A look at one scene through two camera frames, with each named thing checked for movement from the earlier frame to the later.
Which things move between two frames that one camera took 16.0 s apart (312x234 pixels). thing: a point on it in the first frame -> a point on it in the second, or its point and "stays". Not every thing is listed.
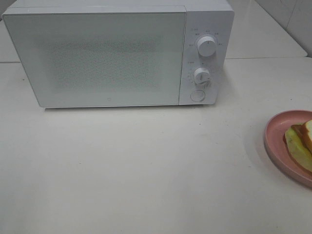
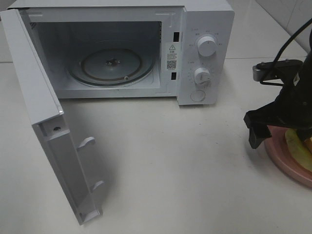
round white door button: x=197 y=95 stays
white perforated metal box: x=95 y=59 -> x=41 y=102
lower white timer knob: x=202 y=75 stays
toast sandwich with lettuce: x=298 y=139 stays
